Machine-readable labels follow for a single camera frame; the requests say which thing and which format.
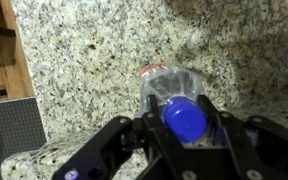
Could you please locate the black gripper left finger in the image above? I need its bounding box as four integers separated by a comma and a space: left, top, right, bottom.
52, 94, 198, 180

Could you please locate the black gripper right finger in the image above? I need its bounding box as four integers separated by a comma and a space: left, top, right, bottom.
197, 94, 288, 180

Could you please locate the grey perforated base plate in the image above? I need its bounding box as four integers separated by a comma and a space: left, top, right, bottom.
0, 96, 48, 180

